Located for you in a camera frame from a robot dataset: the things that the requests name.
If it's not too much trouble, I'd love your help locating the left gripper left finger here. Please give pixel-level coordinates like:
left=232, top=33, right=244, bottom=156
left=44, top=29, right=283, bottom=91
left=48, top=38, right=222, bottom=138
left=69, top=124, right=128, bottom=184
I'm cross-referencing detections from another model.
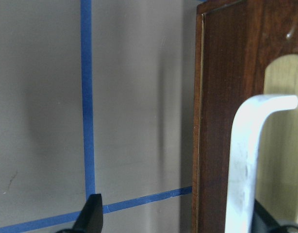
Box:
left=57, top=194, right=103, bottom=233

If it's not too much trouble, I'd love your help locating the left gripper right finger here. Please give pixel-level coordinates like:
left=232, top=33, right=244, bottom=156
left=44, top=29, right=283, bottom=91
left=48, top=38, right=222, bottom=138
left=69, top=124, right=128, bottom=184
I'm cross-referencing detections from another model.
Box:
left=252, top=199, right=298, bottom=233

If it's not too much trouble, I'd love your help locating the wooden drawer with white handle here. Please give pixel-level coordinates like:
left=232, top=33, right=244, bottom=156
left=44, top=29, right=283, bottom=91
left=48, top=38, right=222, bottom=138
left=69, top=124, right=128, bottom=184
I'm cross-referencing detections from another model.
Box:
left=197, top=4, right=298, bottom=233

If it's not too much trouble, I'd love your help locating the dark brown wooden cabinet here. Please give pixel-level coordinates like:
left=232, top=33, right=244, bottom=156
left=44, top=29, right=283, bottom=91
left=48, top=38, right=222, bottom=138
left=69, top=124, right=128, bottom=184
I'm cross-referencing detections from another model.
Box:
left=191, top=0, right=298, bottom=233

